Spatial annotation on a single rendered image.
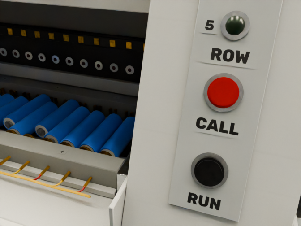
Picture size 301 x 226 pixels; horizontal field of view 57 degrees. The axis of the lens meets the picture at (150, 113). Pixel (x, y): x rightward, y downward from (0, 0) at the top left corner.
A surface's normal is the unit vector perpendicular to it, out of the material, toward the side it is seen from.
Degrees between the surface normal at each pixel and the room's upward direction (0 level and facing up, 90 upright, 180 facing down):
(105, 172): 111
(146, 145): 90
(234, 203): 90
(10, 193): 21
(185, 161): 90
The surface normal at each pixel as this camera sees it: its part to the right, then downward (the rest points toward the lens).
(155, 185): -0.28, 0.11
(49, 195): 0.03, -0.88
